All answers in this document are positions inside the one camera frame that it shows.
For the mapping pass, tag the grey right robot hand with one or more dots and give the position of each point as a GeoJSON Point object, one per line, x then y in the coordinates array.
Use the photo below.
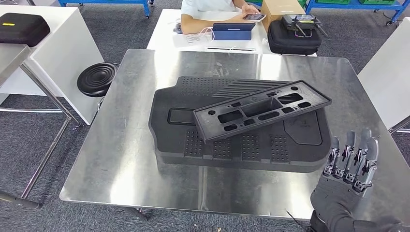
{"type": "Point", "coordinates": [333, 201]}

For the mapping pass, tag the black plastic bracket part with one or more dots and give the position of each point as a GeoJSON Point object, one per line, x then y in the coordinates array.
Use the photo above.
{"type": "Point", "coordinates": [205, 125]}

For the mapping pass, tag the smartphone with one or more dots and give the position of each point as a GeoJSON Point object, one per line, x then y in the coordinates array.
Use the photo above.
{"type": "Point", "coordinates": [254, 17]}

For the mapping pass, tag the person's forearm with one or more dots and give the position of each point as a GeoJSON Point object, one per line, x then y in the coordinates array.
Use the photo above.
{"type": "Point", "coordinates": [201, 23]}

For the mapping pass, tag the steel workbench table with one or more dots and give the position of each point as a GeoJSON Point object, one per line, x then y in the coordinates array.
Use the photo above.
{"type": "Point", "coordinates": [12, 57]}
{"type": "Point", "coordinates": [400, 125]}
{"type": "Point", "coordinates": [128, 144]}

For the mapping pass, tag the black plastic engine cover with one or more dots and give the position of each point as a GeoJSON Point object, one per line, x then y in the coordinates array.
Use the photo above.
{"type": "Point", "coordinates": [173, 144]}

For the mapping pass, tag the slim white bar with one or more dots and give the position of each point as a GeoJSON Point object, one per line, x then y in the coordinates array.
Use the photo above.
{"type": "Point", "coordinates": [230, 49]}

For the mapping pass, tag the black remote controller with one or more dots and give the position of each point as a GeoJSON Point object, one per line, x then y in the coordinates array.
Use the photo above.
{"type": "Point", "coordinates": [301, 20]}

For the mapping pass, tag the flat blue item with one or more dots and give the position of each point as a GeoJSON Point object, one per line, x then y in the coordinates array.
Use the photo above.
{"type": "Point", "coordinates": [232, 33]}

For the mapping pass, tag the green plastic bin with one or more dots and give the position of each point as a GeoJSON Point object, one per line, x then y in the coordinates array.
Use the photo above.
{"type": "Point", "coordinates": [333, 1]}
{"type": "Point", "coordinates": [376, 2]}

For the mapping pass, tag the brown cardboard box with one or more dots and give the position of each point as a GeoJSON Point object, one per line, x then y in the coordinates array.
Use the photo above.
{"type": "Point", "coordinates": [282, 8]}

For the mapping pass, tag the person's hand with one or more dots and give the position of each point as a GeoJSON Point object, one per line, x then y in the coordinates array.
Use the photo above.
{"type": "Point", "coordinates": [250, 9]}

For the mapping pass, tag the printed paper sheet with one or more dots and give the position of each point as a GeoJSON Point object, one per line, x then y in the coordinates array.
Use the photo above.
{"type": "Point", "coordinates": [189, 40]}

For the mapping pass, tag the small dark object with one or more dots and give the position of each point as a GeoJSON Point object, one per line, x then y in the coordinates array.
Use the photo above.
{"type": "Point", "coordinates": [177, 28]}

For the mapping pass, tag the person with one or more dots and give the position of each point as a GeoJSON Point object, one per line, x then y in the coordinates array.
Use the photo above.
{"type": "Point", "coordinates": [205, 4]}

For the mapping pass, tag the chrome stool base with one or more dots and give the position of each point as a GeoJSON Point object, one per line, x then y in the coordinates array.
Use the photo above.
{"type": "Point", "coordinates": [100, 103]}

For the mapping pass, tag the black round ribbed disc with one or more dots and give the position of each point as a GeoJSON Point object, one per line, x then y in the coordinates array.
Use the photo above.
{"type": "Point", "coordinates": [97, 80]}

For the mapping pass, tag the black case yellow label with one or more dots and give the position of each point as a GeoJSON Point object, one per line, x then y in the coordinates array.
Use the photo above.
{"type": "Point", "coordinates": [22, 28]}

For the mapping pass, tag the blue metal cart frame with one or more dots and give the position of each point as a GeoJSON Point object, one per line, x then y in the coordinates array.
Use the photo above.
{"type": "Point", "coordinates": [105, 2]}
{"type": "Point", "coordinates": [352, 5]}

